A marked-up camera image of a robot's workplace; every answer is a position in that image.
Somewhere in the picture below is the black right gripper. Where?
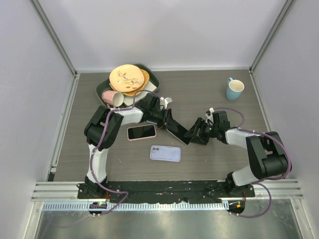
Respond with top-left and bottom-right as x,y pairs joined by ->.
184,118 -> 219,145

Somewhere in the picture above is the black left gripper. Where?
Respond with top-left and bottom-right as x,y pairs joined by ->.
149,108 -> 178,132

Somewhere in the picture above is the white-edged phone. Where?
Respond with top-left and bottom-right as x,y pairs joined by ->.
167,126 -> 191,145

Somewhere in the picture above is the lavender phone case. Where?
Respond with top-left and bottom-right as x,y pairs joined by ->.
150,145 -> 181,162

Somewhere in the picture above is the teal-edged phone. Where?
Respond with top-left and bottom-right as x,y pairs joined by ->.
127,124 -> 157,141

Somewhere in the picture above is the pink phone case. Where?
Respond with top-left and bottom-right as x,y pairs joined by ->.
127,124 -> 157,142

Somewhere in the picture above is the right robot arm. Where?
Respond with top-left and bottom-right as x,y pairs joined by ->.
184,108 -> 292,197

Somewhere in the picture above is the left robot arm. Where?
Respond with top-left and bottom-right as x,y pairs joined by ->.
79,92 -> 190,199

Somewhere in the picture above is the white paper sheet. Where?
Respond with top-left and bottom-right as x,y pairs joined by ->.
123,81 -> 157,107

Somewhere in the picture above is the woven orange plate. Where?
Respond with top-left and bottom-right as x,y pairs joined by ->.
109,69 -> 150,94

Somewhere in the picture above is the blue mug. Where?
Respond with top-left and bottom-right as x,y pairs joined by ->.
226,78 -> 245,101

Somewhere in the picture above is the pink mug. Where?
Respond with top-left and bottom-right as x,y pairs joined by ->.
102,90 -> 124,108

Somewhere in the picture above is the floral cream plate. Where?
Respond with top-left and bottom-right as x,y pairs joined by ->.
109,64 -> 145,93

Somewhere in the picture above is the dark green tray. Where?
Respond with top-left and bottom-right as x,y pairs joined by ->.
96,64 -> 159,107

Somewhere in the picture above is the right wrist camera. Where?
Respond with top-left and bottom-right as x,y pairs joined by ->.
205,108 -> 214,121

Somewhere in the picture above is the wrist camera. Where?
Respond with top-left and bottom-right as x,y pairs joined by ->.
205,108 -> 214,121
160,97 -> 172,110

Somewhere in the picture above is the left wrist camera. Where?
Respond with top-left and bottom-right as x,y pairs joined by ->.
160,97 -> 172,110

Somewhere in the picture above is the white cable duct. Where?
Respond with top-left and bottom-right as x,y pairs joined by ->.
42,201 -> 229,212

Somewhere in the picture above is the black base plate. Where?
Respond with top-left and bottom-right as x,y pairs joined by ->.
77,180 -> 255,204

